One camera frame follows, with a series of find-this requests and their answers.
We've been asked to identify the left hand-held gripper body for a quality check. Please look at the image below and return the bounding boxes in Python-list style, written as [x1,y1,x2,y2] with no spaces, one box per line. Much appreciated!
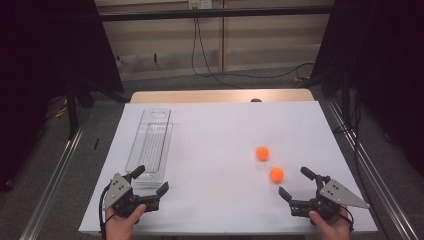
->
[102,172,161,219]

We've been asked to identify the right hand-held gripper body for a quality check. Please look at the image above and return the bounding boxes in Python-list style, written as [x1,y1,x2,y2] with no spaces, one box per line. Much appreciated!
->
[288,174,371,221]

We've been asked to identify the orange ball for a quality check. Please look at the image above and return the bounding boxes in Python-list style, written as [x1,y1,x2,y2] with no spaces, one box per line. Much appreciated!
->
[255,145,270,161]
[269,166,285,183]

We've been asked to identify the clear plastic container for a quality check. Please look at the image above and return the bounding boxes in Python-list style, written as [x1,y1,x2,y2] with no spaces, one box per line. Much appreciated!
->
[125,107,174,186]

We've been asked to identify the person's left hand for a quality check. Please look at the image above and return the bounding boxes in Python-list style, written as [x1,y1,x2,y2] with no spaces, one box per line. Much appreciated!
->
[105,203,147,240]

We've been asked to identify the person's right hand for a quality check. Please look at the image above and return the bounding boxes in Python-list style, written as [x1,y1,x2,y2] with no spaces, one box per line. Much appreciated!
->
[308,205,353,240]

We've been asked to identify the white table sheet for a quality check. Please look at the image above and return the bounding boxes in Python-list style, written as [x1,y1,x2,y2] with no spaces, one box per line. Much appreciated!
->
[78,101,379,235]

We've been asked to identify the black metal stand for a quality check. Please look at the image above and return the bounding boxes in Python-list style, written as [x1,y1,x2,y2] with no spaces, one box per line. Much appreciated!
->
[341,72,353,128]

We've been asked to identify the black curtain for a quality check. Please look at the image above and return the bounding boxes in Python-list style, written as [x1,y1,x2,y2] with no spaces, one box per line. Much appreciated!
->
[311,0,424,176]
[0,0,125,193]

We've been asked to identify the black horizontal bar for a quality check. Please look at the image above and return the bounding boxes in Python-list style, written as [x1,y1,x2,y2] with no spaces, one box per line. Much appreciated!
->
[99,5,335,22]

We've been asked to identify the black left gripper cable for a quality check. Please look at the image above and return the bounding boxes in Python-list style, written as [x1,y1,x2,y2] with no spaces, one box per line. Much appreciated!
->
[98,184,116,240]

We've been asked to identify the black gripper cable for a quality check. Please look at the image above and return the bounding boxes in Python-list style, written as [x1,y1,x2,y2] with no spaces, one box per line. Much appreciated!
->
[339,205,355,232]
[98,184,116,240]

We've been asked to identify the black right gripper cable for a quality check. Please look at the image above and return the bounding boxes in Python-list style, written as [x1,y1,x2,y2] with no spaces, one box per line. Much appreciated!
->
[339,205,355,232]

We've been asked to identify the aluminium floor rail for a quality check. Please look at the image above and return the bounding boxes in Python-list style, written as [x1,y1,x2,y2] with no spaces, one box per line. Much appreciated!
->
[19,122,86,240]
[325,99,420,240]

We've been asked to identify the yellow cable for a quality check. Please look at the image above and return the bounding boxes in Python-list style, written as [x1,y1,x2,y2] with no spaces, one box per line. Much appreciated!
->
[54,105,70,119]

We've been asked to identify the black hanging wall cable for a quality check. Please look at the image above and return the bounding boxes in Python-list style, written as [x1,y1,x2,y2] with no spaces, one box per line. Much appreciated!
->
[190,17,316,80]
[195,17,243,90]

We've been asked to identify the white wall outlet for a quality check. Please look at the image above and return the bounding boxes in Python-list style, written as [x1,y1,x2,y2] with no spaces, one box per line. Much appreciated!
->
[188,0,214,10]

